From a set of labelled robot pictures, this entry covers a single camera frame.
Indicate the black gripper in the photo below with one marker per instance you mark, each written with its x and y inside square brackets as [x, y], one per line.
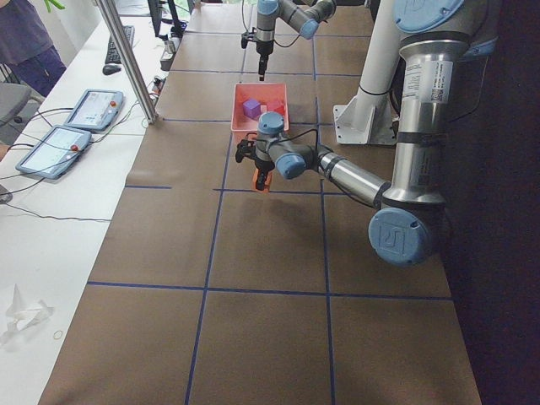
[263, 49]
[261, 166]

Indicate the orange block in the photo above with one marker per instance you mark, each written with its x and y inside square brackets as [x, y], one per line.
[261, 181]

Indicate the red block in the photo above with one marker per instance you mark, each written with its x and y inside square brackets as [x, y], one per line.
[277, 106]

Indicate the purple block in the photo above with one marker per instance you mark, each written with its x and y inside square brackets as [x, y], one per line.
[252, 108]

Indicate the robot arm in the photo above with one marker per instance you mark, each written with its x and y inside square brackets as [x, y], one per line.
[304, 22]
[403, 99]

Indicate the pink bin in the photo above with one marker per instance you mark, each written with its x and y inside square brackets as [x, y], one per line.
[263, 92]

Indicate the black computer mouse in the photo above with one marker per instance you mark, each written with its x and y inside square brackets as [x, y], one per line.
[110, 69]

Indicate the upper teach pendant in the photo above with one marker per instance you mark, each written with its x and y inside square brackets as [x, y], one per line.
[95, 110]

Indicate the teach pendant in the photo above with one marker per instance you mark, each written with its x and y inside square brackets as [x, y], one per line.
[55, 153]
[95, 110]

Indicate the lower teach pendant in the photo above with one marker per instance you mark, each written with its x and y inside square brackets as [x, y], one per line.
[55, 153]

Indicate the person in purple shirt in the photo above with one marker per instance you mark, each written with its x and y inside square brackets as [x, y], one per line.
[26, 47]

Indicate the crumpled white paper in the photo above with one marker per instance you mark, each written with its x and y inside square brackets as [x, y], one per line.
[18, 315]

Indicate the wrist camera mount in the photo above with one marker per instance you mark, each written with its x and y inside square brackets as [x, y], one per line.
[246, 148]
[248, 36]

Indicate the aluminium frame post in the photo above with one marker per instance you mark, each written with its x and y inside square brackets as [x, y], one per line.
[113, 22]

